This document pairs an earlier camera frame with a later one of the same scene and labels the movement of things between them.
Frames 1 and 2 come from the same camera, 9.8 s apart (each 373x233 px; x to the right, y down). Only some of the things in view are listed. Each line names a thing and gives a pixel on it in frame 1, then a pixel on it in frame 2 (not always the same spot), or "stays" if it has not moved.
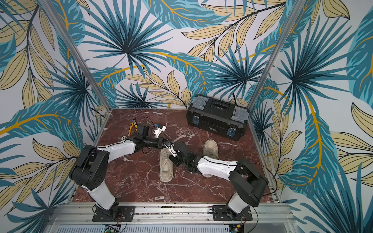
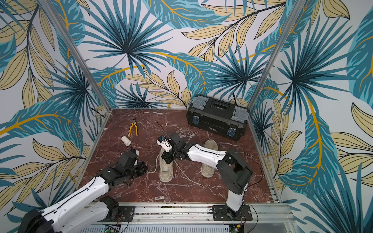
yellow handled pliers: [134, 123] stays
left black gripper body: [152, 141] -> [137, 171]
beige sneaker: [166, 166] stays
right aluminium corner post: [296, 12] stays
